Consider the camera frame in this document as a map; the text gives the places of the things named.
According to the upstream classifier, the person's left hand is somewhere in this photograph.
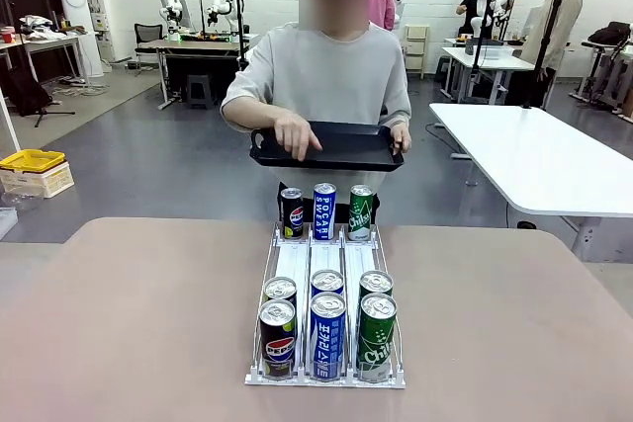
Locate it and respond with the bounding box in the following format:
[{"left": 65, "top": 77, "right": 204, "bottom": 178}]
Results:
[{"left": 390, "top": 123, "right": 412, "bottom": 155}]

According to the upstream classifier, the person's right hand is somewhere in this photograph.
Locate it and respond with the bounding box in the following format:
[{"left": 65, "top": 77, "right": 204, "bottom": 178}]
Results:
[{"left": 272, "top": 113, "right": 323, "bottom": 162}]

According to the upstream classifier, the black serving tray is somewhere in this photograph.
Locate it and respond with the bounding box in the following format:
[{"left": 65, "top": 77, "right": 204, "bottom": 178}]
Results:
[{"left": 249, "top": 120, "right": 406, "bottom": 172}]

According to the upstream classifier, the blue Pocari Sweat can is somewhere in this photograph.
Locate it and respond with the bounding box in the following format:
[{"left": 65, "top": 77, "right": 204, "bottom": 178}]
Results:
[
  {"left": 313, "top": 182, "right": 337, "bottom": 241},
  {"left": 310, "top": 292, "right": 347, "bottom": 381},
  {"left": 310, "top": 269, "right": 345, "bottom": 297}
]

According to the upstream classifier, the person's right forearm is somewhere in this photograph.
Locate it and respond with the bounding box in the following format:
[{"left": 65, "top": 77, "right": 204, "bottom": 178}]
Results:
[{"left": 225, "top": 106, "right": 286, "bottom": 132}]

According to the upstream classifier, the person in grey sweater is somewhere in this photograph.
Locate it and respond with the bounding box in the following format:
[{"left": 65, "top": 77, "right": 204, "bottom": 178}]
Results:
[{"left": 221, "top": 0, "right": 412, "bottom": 225}]

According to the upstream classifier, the person in black shirt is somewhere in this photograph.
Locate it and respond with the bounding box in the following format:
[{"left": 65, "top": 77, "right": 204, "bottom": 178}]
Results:
[{"left": 455, "top": 0, "right": 501, "bottom": 41}]

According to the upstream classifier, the person in beige shirt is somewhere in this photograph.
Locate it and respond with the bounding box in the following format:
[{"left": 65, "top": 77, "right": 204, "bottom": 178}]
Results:
[{"left": 521, "top": 0, "right": 584, "bottom": 107}]

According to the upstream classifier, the black Pepsi can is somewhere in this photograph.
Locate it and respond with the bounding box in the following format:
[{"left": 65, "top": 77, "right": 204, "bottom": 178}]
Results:
[
  {"left": 280, "top": 187, "right": 305, "bottom": 240},
  {"left": 262, "top": 276, "right": 298, "bottom": 309},
  {"left": 258, "top": 298, "right": 298, "bottom": 381}
]

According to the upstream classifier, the green Chilsung cider can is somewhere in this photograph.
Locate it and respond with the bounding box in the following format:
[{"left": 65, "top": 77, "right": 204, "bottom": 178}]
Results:
[
  {"left": 347, "top": 184, "right": 373, "bottom": 242},
  {"left": 358, "top": 293, "right": 399, "bottom": 383},
  {"left": 358, "top": 270, "right": 395, "bottom": 298}
]

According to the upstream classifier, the white drawer cabinet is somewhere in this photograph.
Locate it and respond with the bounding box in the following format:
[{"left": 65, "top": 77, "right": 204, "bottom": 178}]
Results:
[{"left": 404, "top": 24, "right": 430, "bottom": 80}]

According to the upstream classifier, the grey step stool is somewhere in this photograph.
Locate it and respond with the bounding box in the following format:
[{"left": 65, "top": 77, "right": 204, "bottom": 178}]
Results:
[{"left": 186, "top": 74, "right": 215, "bottom": 110}]

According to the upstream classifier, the white background desk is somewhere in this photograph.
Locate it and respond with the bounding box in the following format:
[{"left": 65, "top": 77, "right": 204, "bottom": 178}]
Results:
[{"left": 441, "top": 45, "right": 535, "bottom": 105}]

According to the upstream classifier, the grey robot workbench desk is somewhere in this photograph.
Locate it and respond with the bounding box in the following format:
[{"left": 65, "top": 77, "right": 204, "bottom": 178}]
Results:
[{"left": 136, "top": 34, "right": 261, "bottom": 111}]

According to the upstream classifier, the white can dispenser rack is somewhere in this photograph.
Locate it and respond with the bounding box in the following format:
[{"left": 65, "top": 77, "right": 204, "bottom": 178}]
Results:
[{"left": 243, "top": 221, "right": 407, "bottom": 388}]

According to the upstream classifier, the large white table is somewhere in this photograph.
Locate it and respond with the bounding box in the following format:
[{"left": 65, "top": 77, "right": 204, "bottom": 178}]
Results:
[{"left": 428, "top": 103, "right": 633, "bottom": 263}]

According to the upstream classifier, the black office chair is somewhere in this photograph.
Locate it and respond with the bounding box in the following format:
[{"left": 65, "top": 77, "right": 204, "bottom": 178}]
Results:
[{"left": 134, "top": 22, "right": 164, "bottom": 72}]

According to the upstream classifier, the black bag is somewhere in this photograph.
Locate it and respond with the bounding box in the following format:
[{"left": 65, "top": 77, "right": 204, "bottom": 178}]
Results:
[{"left": 588, "top": 21, "right": 632, "bottom": 45}]

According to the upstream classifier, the white plastic crate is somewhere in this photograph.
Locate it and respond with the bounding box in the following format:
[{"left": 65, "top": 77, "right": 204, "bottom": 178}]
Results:
[{"left": 0, "top": 160, "right": 75, "bottom": 199}]

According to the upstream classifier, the yellow plastic crate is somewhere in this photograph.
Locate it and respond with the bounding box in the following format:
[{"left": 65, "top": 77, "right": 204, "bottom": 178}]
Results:
[{"left": 0, "top": 148, "right": 67, "bottom": 175}]

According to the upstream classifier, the black camera tripod stand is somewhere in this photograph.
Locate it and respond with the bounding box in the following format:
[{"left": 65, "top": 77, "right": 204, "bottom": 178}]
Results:
[{"left": 522, "top": 0, "right": 568, "bottom": 111}]

